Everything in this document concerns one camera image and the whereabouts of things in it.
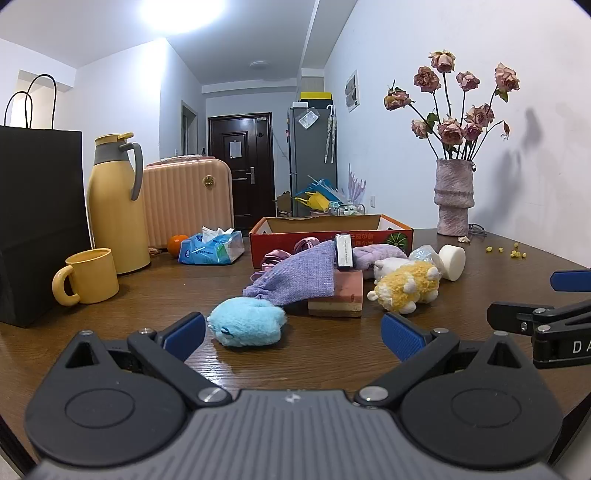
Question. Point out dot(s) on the clear plastic bag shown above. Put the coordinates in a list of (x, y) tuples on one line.
[(422, 254)]

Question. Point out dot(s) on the scattered yellow crumbs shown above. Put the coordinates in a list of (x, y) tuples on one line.
[(515, 254)]

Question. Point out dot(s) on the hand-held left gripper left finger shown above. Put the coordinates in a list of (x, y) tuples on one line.
[(184, 334)]

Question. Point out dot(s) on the dark brown entrance door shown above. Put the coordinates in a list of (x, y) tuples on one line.
[(240, 184)]

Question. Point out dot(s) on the white folded umbrella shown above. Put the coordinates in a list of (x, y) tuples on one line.
[(329, 134)]

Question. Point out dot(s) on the blue tissue pack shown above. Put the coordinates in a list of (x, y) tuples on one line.
[(207, 249)]

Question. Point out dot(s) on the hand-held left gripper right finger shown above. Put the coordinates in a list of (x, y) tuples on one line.
[(401, 337)]

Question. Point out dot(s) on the yellow thermos jug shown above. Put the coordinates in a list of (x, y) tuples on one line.
[(115, 221)]

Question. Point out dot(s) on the orange fruit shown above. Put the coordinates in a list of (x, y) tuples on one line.
[(177, 244)]

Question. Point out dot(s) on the red cardboard box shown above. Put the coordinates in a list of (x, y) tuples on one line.
[(277, 240)]

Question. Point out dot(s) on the yellow flat box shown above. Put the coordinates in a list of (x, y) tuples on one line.
[(316, 96)]

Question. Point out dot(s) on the pink textured vase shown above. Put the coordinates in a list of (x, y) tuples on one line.
[(454, 198)]

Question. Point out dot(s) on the yellow mug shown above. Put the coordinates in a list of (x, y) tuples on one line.
[(92, 277)]

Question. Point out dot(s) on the pink ribbed suitcase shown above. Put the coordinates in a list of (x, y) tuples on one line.
[(184, 203)]

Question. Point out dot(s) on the white round sponge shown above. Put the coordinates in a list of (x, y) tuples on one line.
[(452, 263)]

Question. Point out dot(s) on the blue plastic item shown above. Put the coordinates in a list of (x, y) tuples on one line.
[(323, 187)]

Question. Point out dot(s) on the lilac fluffy towel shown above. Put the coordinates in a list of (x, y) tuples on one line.
[(378, 254)]

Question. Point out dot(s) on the blue plush toy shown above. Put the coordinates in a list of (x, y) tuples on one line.
[(247, 323)]

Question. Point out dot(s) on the black eyeglasses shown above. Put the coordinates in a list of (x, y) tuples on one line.
[(475, 228)]

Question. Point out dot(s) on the grey refrigerator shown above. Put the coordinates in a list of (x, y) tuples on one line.
[(304, 161)]

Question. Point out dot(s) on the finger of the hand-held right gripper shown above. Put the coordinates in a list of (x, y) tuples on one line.
[(570, 280), (508, 317)]

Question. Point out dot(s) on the pink layered sponge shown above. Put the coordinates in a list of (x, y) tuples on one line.
[(341, 290)]

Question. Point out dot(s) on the small round ceiling lamp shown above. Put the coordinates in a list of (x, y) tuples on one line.
[(259, 65)]

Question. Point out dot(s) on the grey interior door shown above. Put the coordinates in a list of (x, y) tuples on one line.
[(189, 129)]

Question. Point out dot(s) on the mauve satin scrunchie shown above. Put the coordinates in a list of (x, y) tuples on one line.
[(276, 256)]

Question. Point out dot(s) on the yellow watering can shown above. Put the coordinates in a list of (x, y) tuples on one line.
[(314, 201)]

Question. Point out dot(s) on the white storage cart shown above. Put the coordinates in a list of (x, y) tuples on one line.
[(348, 210)]

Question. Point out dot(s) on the yellow plush sheep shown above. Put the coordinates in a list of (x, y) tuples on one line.
[(406, 286)]

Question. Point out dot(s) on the black paper bag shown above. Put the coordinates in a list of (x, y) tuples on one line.
[(37, 207)]

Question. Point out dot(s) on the paper sheet on refrigerator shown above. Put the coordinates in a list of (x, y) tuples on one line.
[(308, 119)]

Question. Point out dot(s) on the bunch of dried pink roses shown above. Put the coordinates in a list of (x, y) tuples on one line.
[(450, 129)]

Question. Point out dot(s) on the brown cardboard carton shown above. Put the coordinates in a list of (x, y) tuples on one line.
[(284, 205)]

